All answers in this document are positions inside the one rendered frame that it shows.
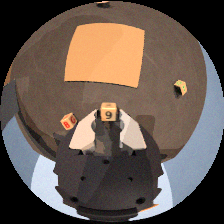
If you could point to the orange square mat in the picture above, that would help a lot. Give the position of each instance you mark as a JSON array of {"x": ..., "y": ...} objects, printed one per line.
[{"x": 105, "y": 52}]

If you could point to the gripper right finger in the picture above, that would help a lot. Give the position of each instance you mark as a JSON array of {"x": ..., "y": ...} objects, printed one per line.
[{"x": 135, "y": 138}]

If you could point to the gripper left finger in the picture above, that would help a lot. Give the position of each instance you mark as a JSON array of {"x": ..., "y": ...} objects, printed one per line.
[{"x": 78, "y": 140}]

